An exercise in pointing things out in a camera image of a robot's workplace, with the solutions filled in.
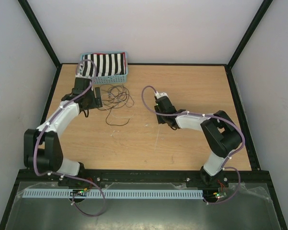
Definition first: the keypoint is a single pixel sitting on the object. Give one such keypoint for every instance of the white zip tie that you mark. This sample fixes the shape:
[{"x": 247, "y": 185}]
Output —
[{"x": 157, "y": 135}]

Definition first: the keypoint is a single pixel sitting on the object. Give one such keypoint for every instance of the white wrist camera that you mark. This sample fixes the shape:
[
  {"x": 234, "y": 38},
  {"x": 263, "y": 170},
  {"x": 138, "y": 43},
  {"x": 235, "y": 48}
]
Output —
[
  {"x": 81, "y": 73},
  {"x": 160, "y": 94}
]

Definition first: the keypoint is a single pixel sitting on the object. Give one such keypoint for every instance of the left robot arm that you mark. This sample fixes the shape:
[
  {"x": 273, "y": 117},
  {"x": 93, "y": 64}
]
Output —
[{"x": 42, "y": 149}]

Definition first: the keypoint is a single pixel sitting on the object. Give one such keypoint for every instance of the light blue plastic basket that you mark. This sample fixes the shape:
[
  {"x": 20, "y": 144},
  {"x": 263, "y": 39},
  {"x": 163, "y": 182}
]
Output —
[{"x": 90, "y": 67}]

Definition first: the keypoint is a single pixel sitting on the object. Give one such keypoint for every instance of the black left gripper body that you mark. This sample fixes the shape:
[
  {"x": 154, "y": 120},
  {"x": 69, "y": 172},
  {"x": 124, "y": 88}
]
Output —
[{"x": 92, "y": 102}]

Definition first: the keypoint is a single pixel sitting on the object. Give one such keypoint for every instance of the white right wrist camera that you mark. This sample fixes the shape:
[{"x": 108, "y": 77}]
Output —
[{"x": 160, "y": 94}]

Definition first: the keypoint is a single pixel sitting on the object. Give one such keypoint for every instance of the black white striped cloth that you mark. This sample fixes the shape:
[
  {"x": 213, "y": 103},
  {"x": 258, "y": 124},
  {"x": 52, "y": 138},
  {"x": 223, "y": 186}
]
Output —
[{"x": 108, "y": 64}]

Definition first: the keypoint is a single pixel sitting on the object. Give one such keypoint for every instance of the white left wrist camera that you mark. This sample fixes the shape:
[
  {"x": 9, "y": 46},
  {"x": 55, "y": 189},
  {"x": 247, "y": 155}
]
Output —
[{"x": 81, "y": 73}]

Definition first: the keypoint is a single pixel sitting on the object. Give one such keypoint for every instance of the light blue slotted cable duct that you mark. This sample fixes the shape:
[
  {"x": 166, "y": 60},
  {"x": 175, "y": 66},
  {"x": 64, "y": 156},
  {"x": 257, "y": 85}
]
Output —
[{"x": 113, "y": 194}]

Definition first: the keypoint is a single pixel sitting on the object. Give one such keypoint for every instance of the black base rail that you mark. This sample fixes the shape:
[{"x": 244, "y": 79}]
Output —
[{"x": 190, "y": 178}]

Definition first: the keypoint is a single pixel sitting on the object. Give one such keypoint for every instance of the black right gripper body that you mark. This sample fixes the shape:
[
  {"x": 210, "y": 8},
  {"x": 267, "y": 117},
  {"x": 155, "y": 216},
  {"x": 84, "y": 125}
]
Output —
[{"x": 161, "y": 119}]

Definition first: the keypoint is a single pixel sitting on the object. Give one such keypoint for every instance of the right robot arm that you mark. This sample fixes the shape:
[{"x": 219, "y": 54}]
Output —
[{"x": 223, "y": 137}]

